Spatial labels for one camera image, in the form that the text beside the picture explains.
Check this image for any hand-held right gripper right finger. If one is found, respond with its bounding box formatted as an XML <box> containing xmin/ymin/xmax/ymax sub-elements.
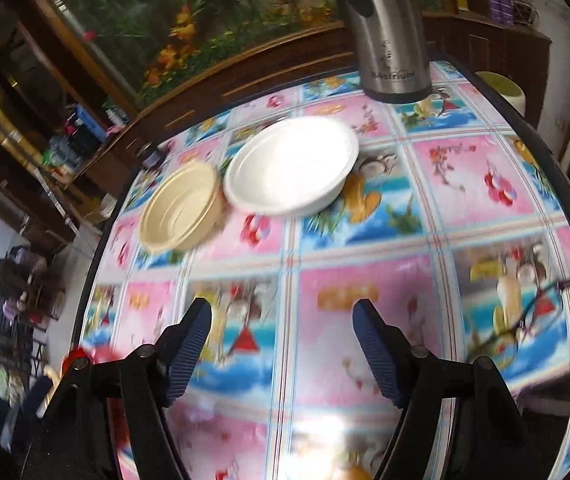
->
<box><xmin>352</xmin><ymin>299</ymin><xmax>546</xmax><ymax>480</ymax></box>

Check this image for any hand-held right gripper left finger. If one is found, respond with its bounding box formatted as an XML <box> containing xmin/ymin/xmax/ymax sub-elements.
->
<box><xmin>12</xmin><ymin>297</ymin><xmax>214</xmax><ymax>480</ymax></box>

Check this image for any beige plastic bowl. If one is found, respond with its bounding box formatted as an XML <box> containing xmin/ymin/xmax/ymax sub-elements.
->
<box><xmin>140</xmin><ymin>161</ymin><xmax>226</xmax><ymax>255</ymax></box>

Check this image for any white foam bowl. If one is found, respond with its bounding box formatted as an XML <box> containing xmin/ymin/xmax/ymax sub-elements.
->
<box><xmin>223</xmin><ymin>116</ymin><xmax>360</xmax><ymax>217</ymax></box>

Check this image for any printed fruit tablecloth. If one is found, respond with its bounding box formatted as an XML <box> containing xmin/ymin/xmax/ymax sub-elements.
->
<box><xmin>85</xmin><ymin>60</ymin><xmax>570</xmax><ymax>480</ymax></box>

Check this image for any small black jar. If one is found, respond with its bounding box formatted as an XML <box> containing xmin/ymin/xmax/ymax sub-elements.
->
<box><xmin>140</xmin><ymin>142</ymin><xmax>163</xmax><ymax>168</ymax></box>

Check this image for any row of assorted bottles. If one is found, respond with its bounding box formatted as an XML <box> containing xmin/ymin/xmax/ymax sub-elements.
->
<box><xmin>40</xmin><ymin>102</ymin><xmax>133</xmax><ymax>181</ymax></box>

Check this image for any pale green container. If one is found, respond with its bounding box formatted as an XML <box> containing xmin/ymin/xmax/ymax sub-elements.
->
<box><xmin>475</xmin><ymin>71</ymin><xmax>524</xmax><ymax>111</ymax></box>

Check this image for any brown wooden cabinet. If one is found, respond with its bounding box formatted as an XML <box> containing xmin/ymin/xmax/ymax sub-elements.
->
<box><xmin>80</xmin><ymin>10</ymin><xmax>553</xmax><ymax>221</ymax></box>

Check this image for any gold-trimmed wooden shelf unit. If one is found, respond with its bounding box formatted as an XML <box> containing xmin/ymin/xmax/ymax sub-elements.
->
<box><xmin>0</xmin><ymin>0</ymin><xmax>136</xmax><ymax>251</ymax></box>

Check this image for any stainless steel thermos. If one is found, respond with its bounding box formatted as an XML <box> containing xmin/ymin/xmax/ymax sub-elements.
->
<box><xmin>322</xmin><ymin>0</ymin><xmax>433</xmax><ymax>103</ymax></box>

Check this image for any black cable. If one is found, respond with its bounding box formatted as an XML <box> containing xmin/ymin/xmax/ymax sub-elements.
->
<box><xmin>465</xmin><ymin>275</ymin><xmax>570</xmax><ymax>356</ymax></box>

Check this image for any flower wall mural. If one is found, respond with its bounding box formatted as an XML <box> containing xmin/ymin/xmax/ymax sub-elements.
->
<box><xmin>35</xmin><ymin>0</ymin><xmax>446</xmax><ymax>106</ymax></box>

